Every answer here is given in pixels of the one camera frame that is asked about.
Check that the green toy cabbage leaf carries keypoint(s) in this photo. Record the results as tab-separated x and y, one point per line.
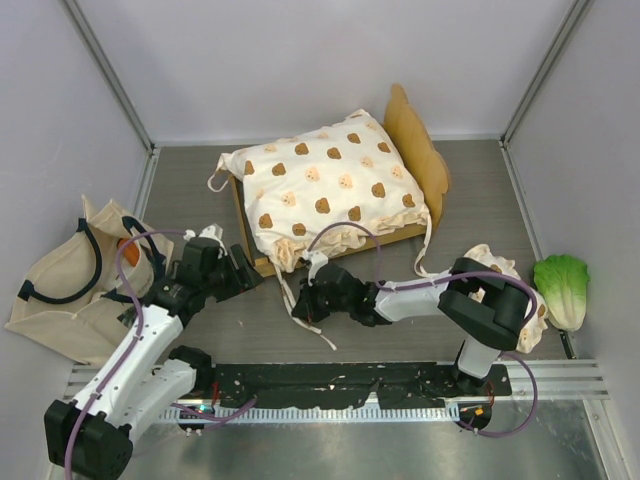
563	280

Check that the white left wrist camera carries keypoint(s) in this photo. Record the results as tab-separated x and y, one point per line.
213	232

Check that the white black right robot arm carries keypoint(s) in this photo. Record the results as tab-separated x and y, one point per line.
490	307

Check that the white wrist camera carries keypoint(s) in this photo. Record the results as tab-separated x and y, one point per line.
213	232
315	260

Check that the orange toy carrot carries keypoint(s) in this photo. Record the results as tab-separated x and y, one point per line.
130	251

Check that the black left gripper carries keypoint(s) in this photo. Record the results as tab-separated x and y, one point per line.
243	278

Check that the bear print white cushion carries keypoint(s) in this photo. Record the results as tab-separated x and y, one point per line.
330	190

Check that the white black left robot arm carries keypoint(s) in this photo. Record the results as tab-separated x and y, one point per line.
94	434

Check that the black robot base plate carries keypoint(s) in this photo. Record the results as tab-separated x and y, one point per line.
399	385

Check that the white slotted cable duct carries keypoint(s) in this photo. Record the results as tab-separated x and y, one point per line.
369	413

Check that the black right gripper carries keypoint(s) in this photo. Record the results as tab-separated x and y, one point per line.
306	308

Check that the beige canvas tote bag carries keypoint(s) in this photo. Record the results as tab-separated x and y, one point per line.
73	300

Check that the small bear print pillow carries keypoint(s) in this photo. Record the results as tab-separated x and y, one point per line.
531	334

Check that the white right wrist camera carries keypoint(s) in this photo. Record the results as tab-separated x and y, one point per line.
315	260

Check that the wooden pet bed frame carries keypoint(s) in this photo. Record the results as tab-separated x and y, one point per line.
415	145

